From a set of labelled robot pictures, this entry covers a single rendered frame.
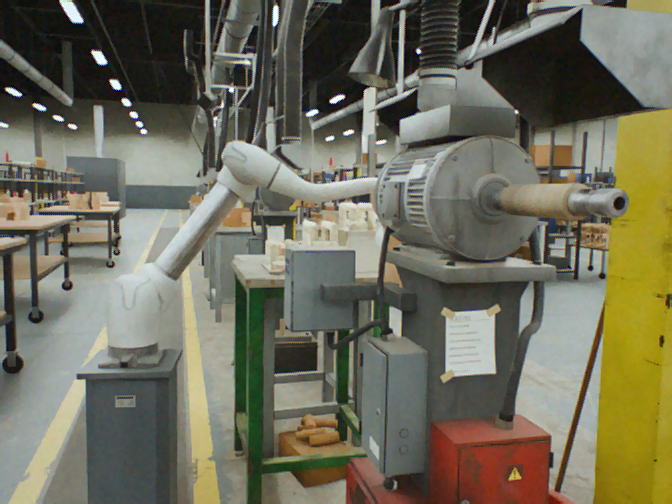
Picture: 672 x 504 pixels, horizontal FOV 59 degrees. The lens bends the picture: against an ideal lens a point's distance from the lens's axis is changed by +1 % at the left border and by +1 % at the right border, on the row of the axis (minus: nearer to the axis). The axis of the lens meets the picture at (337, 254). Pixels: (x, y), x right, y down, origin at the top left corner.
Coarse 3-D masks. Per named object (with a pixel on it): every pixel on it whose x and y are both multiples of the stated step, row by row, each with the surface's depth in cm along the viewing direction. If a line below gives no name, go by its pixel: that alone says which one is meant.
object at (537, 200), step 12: (504, 192) 110; (516, 192) 106; (528, 192) 102; (540, 192) 99; (552, 192) 96; (564, 192) 93; (504, 204) 109; (516, 204) 105; (528, 204) 102; (540, 204) 98; (552, 204) 95; (564, 204) 93; (540, 216) 101; (552, 216) 98; (564, 216) 94; (576, 216) 94
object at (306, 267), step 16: (288, 256) 144; (304, 256) 141; (320, 256) 142; (336, 256) 143; (352, 256) 144; (288, 272) 143; (304, 272) 141; (320, 272) 142; (336, 272) 143; (352, 272) 144; (288, 288) 144; (304, 288) 141; (288, 304) 144; (304, 304) 142; (320, 304) 143; (336, 304) 144; (352, 304) 145; (288, 320) 144; (304, 320) 142; (320, 320) 143; (336, 320) 144; (352, 320) 146; (352, 336) 142
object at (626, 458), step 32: (640, 0) 197; (640, 128) 198; (640, 160) 198; (640, 192) 198; (640, 224) 198; (608, 256) 213; (640, 256) 198; (608, 288) 213; (640, 288) 198; (608, 320) 213; (640, 320) 198; (608, 352) 213; (640, 352) 198; (608, 384) 213; (640, 384) 199; (608, 416) 214; (640, 416) 199; (608, 448) 214; (640, 448) 199; (608, 480) 214; (640, 480) 199
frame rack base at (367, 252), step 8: (344, 232) 241; (352, 232) 238; (360, 232) 239; (368, 232) 240; (344, 240) 241; (352, 240) 239; (360, 240) 239; (368, 240) 240; (352, 248) 239; (360, 248) 240; (368, 248) 241; (376, 248) 241; (360, 256) 240; (368, 256) 241; (376, 256) 242; (360, 264) 241; (368, 264) 241; (376, 264) 242; (360, 272) 241; (368, 272) 242; (376, 272) 243
